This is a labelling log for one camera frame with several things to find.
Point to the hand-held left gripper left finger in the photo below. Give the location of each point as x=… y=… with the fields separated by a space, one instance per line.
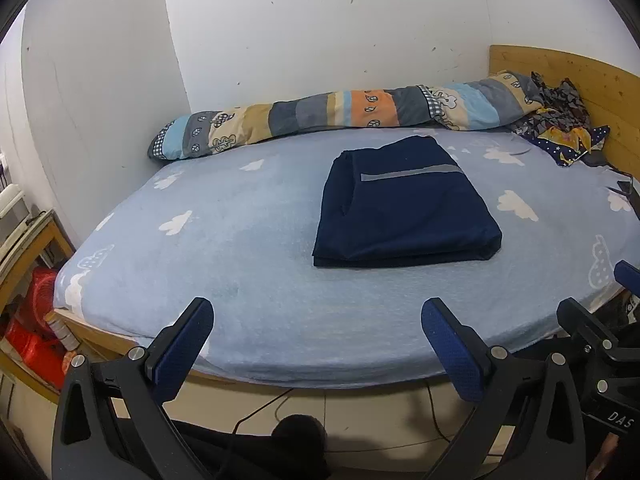
x=185 y=345

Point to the red plastic object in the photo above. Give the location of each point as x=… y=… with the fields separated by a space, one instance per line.
x=40 y=300

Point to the white radiator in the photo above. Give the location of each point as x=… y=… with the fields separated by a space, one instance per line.
x=10 y=195

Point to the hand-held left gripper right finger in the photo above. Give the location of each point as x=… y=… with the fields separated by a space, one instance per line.
x=452 y=355

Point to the navy yellow starred cloth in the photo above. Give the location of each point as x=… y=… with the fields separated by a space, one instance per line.
x=575 y=142

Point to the grey red patterned cloth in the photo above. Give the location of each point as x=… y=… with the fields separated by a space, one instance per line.
x=560 y=105

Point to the navy work jacket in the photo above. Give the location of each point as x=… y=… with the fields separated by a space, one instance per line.
x=410 y=215

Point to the wooden headboard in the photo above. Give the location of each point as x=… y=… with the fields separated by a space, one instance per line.
x=610 y=90

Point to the wooden shelf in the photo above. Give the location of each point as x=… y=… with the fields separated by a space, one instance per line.
x=50 y=232

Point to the rolled patchwork quilt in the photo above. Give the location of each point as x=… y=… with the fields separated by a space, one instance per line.
x=320 y=110

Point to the bed with cloud-print sheet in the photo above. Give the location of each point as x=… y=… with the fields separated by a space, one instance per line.
x=225 y=260

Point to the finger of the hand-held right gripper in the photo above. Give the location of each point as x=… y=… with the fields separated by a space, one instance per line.
x=575 y=317
x=627 y=275

